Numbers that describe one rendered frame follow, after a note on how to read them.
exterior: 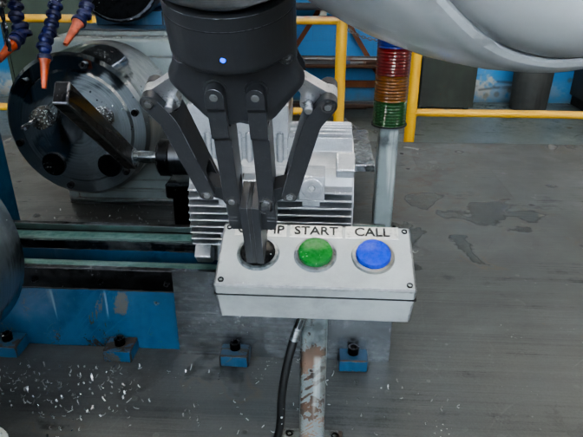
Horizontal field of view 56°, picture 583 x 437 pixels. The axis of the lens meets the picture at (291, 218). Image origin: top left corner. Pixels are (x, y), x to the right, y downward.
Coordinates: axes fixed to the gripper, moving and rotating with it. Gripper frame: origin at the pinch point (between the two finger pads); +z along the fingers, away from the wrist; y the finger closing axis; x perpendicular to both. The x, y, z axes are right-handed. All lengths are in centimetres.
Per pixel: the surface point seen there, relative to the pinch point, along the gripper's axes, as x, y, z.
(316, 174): -16.4, -4.7, 10.0
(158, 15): -80, 31, 25
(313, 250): 0.1, -4.9, 3.2
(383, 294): 3.5, -10.8, 4.4
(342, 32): -230, -13, 114
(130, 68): -51, 28, 19
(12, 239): -2.8, 24.4, 6.6
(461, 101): -404, -133, 283
